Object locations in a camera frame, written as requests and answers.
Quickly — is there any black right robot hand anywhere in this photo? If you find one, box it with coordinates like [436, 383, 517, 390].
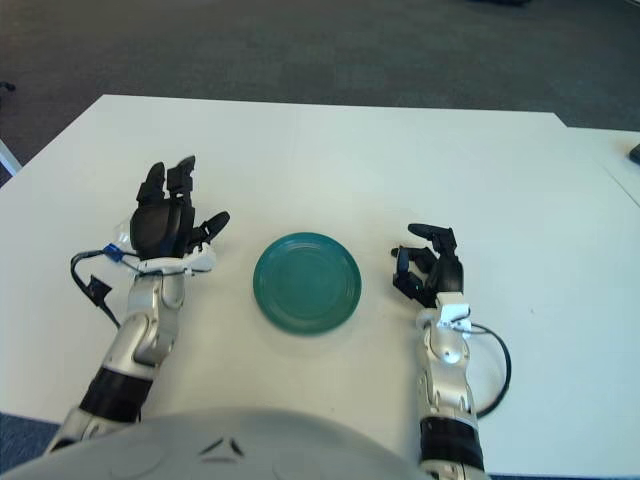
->
[389, 223, 466, 309]

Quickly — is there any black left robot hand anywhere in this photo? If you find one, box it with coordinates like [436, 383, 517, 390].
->
[128, 155, 231, 264]

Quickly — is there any teal round plate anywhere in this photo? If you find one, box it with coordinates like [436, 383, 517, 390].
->
[252, 230, 365, 337]

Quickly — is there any grey robot torso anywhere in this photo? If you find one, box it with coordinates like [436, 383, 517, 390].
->
[0, 407, 494, 480]

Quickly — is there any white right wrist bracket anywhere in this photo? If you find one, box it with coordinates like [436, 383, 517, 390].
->
[435, 302, 472, 330]

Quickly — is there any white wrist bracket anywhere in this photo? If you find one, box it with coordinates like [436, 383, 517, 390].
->
[134, 247, 217, 277]
[435, 302, 472, 330]

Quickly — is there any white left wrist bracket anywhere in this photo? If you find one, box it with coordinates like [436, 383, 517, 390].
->
[134, 247, 217, 277]

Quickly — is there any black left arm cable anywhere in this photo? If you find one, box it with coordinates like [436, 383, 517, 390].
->
[69, 249, 146, 329]

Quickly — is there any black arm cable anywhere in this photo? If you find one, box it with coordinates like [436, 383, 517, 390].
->
[69, 249, 146, 329]
[462, 322, 512, 416]

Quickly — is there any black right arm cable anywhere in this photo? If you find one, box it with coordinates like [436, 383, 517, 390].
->
[462, 322, 512, 416]

